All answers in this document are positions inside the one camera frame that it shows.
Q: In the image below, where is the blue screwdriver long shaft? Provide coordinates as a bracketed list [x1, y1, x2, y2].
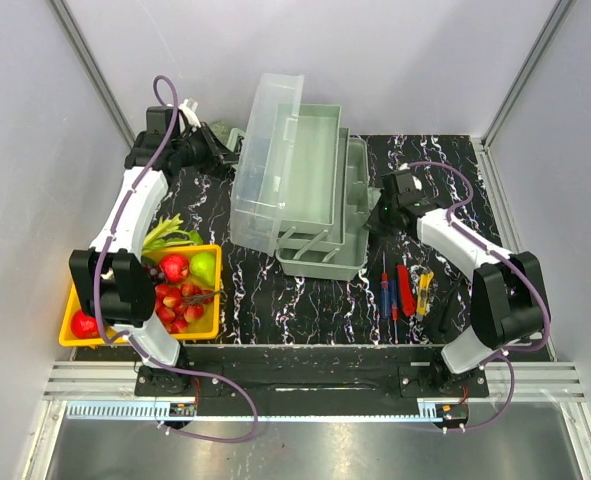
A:
[380, 252, 391, 319]

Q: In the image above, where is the blue screwdriver red tip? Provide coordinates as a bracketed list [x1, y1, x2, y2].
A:
[389, 280, 399, 345]

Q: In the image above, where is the yellow utility knife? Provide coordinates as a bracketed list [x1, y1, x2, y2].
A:
[416, 270, 434, 321]

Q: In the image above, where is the translucent plastic tool box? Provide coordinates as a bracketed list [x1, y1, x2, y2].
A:
[229, 73, 378, 282]

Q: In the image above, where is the red folding knife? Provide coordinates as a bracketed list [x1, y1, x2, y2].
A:
[396, 264, 416, 318]

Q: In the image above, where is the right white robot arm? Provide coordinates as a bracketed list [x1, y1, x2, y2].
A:
[366, 169, 551, 375]

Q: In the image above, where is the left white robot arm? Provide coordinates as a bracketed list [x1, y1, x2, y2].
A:
[69, 99, 238, 368]

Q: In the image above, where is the green melon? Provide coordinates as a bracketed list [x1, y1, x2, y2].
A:
[210, 120, 233, 144]

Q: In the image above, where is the black marble mat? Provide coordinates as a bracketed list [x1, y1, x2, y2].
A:
[153, 135, 501, 345]

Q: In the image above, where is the green celery stalk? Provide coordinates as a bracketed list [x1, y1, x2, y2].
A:
[142, 214, 204, 255]

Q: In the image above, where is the black hex key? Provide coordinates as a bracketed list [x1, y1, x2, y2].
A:
[438, 281, 466, 335]

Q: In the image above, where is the green pear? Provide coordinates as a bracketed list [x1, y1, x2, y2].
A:
[190, 252, 217, 286]

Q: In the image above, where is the red apple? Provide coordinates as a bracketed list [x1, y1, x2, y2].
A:
[159, 253, 190, 284]

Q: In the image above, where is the yellow fruit bin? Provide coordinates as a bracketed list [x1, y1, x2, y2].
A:
[59, 245, 222, 348]

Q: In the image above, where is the purple grape bunch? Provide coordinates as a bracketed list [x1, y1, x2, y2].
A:
[143, 263, 166, 283]

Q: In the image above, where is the red cherry bunch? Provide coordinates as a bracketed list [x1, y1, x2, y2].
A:
[155, 281, 219, 336]

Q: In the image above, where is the red pomegranate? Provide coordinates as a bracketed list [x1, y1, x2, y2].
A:
[70, 310, 99, 340]

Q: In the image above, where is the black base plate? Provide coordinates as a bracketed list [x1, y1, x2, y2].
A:
[133, 344, 491, 401]

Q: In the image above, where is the aluminium frame rail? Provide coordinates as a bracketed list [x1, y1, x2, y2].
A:
[44, 362, 585, 423]

